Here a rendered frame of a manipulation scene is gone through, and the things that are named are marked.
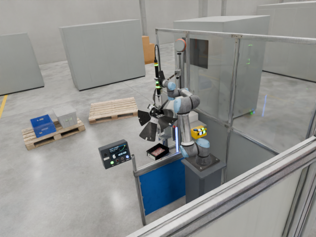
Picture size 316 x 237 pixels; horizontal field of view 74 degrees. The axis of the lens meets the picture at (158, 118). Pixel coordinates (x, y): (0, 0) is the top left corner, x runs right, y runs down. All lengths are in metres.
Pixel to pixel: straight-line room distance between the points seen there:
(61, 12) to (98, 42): 6.74
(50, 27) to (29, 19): 1.02
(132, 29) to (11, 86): 4.80
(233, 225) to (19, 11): 13.94
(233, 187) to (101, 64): 7.49
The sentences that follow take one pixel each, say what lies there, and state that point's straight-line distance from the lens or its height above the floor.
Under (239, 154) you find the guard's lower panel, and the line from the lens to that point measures 2.77.
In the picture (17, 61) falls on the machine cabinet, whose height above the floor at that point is 1.07.
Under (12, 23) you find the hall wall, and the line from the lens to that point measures 14.15.
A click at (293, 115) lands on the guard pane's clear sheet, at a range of 2.17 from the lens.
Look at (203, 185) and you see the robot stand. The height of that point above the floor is 0.87.
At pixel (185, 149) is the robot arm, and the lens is 1.89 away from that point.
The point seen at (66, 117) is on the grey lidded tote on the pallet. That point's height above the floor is 0.40.
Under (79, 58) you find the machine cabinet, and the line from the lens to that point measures 7.64.
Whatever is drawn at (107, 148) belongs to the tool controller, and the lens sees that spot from 1.98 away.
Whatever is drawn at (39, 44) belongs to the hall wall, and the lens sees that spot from 14.18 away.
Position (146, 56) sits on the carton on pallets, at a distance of 10.59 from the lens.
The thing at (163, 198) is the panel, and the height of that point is 0.27.
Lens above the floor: 2.33
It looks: 27 degrees down
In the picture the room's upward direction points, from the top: 5 degrees counter-clockwise
